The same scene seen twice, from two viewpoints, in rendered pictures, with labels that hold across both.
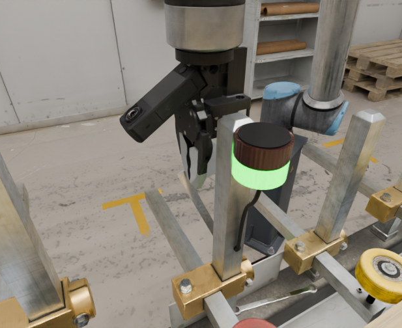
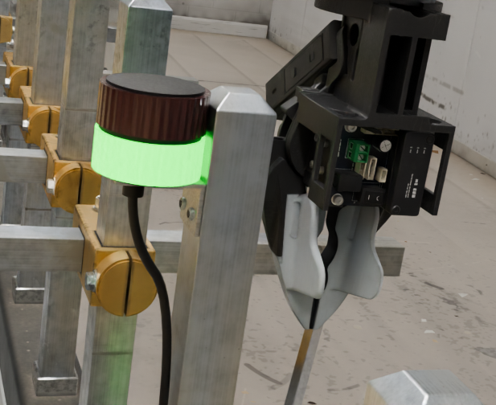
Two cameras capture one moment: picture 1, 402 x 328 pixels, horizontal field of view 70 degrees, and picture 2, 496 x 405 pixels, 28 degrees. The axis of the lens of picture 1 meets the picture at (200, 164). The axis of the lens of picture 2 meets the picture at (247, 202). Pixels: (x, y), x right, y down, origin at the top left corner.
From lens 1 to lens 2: 0.70 m
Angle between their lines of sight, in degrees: 86
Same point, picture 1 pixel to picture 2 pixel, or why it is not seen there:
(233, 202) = (180, 275)
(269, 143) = (120, 78)
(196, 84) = (323, 48)
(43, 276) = not seen: hidden behind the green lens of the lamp
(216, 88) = (349, 81)
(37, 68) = not seen: outside the picture
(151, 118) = (279, 79)
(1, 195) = (124, 34)
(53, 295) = (105, 212)
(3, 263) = not seen: hidden behind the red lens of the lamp
